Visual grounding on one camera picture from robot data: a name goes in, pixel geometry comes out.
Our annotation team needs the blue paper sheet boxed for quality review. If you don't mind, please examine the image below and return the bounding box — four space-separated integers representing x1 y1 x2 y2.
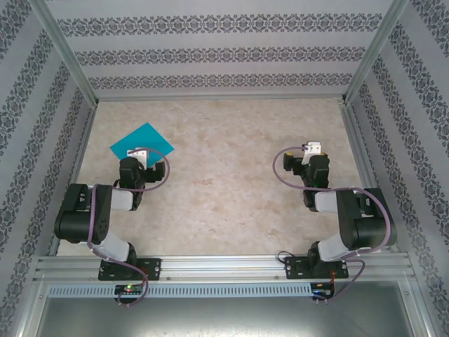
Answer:
109 122 175 169

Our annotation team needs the grey metal sheet panel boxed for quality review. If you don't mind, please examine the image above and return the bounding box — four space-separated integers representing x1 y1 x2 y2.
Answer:
33 296 418 337

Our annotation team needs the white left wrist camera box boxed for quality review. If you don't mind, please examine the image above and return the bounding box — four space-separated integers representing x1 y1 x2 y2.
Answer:
126 147 147 166

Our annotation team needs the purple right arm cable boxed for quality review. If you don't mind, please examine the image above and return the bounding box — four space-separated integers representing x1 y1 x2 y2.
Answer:
273 143 391 303

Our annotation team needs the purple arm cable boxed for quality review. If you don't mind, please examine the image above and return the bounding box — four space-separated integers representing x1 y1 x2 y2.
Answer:
273 143 391 303
86 147 171 307

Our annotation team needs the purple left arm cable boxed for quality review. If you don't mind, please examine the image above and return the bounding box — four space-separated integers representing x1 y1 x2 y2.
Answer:
86 147 171 307

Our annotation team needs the aluminium table side rail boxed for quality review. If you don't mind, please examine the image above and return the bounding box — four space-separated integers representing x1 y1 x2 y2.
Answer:
338 101 399 253
47 105 98 257

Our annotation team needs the aluminium frame cross beam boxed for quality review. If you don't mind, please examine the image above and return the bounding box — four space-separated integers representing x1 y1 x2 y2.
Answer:
96 93 347 103

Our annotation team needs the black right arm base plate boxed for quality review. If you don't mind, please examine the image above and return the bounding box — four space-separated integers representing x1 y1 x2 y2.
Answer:
284 256 350 281

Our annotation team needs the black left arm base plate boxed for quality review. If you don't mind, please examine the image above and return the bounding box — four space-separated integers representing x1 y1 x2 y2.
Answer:
98 258 163 282

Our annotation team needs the aluminium frame post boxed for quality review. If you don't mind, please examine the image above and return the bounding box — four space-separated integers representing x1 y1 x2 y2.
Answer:
340 0 411 105
27 0 100 108

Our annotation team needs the aluminium mounting rail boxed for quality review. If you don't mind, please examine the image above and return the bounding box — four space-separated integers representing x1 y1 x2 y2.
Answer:
33 254 413 282

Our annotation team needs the slotted grey cable duct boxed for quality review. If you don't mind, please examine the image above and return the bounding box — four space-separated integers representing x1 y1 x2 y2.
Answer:
47 282 336 298

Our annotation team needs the aluminium lower frame strut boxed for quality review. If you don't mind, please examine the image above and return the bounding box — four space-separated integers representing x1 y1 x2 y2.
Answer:
399 277 441 337
8 275 48 337

